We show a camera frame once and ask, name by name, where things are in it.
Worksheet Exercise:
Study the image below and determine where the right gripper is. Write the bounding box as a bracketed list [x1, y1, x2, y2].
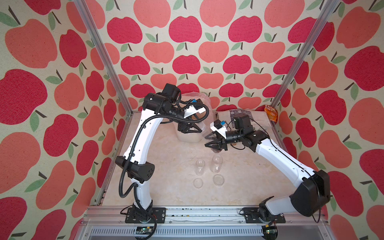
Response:
[204, 130, 242, 151]

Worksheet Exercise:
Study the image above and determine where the clear tea jar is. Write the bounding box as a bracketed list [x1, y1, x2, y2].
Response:
[195, 159, 206, 176]
[210, 155, 224, 173]
[205, 133, 216, 140]

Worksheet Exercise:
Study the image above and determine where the clear jar lid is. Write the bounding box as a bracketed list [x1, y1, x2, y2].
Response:
[213, 174, 225, 187]
[193, 178, 204, 189]

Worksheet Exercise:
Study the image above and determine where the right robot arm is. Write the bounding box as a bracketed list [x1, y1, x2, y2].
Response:
[205, 114, 331, 223]

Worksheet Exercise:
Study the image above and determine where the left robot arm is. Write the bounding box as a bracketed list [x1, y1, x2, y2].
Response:
[115, 84, 210, 221]

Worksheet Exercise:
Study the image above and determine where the white trash bin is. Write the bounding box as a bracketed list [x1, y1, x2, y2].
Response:
[175, 95, 210, 144]

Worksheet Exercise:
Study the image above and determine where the clear plastic bin liner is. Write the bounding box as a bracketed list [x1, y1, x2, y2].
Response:
[174, 95, 211, 134]

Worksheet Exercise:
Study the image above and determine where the folded printed tote bag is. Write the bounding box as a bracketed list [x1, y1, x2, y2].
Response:
[216, 109, 273, 135]

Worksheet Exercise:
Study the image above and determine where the orange snack packet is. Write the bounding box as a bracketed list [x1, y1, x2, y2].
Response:
[264, 105, 279, 123]

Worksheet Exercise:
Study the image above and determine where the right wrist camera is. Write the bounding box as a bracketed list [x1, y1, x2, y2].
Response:
[210, 119, 228, 139]

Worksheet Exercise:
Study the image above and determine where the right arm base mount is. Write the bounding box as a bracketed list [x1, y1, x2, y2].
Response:
[239, 207, 286, 225]

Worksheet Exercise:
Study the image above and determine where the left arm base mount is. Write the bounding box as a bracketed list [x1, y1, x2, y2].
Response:
[125, 206, 167, 224]

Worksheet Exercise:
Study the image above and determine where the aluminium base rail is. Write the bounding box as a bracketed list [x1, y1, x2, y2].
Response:
[72, 206, 336, 240]

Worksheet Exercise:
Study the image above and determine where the left aluminium frame post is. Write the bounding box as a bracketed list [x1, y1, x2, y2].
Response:
[74, 0, 133, 117]

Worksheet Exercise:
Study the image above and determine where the aluminium frame post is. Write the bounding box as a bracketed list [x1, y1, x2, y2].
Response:
[271, 0, 341, 108]
[74, 0, 133, 117]

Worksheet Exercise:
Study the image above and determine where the right aluminium frame post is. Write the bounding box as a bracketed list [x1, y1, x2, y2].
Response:
[271, 0, 341, 108]

